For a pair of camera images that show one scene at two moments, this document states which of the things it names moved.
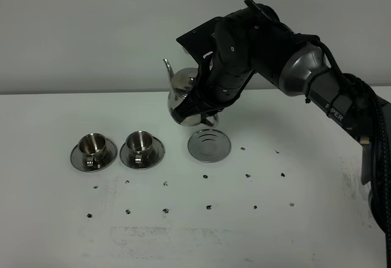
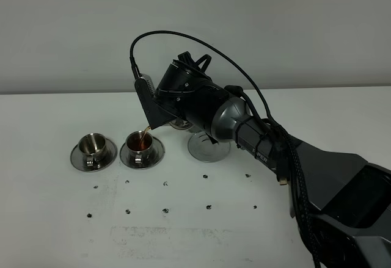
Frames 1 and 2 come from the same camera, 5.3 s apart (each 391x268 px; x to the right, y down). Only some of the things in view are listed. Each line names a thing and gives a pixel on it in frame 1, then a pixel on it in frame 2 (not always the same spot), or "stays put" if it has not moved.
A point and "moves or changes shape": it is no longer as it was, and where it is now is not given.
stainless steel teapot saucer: x=209 y=145 stays put
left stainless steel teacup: x=92 y=146 stays put
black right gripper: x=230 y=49 -> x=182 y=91
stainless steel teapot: x=183 y=80 moves or changes shape
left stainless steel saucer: x=79 y=160 stays put
